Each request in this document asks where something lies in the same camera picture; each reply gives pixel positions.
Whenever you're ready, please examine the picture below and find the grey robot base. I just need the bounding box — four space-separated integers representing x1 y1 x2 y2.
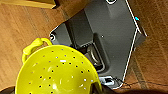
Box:
49 0 148 90

